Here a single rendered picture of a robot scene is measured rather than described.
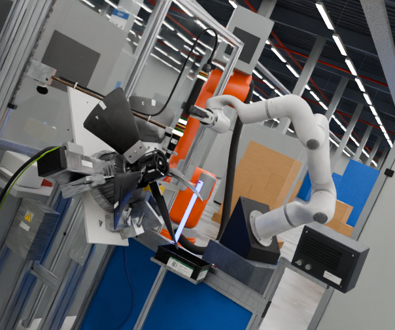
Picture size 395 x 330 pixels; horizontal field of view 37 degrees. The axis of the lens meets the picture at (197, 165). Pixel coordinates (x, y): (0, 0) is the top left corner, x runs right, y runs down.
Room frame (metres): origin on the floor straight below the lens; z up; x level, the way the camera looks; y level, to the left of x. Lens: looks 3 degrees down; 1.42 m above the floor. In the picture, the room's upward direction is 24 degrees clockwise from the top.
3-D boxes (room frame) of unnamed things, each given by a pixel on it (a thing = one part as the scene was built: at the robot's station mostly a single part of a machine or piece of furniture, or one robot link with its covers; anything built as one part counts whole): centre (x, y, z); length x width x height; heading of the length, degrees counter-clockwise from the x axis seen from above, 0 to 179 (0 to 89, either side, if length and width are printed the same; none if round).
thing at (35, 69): (2.46, 0.76, 1.36); 0.10 x 0.07 x 0.08; 93
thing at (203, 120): (2.58, 0.08, 1.47); 0.11 x 0.10 x 0.07; 149
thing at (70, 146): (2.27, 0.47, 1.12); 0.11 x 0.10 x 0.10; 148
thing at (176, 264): (2.57, -0.11, 0.84); 0.22 x 0.17 x 0.07; 73
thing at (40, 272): (2.49, 0.39, 0.56); 0.19 x 0.04 x 0.04; 58
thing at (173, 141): (2.49, 0.13, 1.47); 0.04 x 0.04 x 0.46
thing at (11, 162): (2.63, 0.73, 0.91); 0.17 x 0.16 x 0.11; 58
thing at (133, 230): (2.47, 0.15, 0.91); 0.12 x 0.08 x 0.12; 58
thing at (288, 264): (2.47, -0.60, 1.04); 0.24 x 0.03 x 0.03; 58
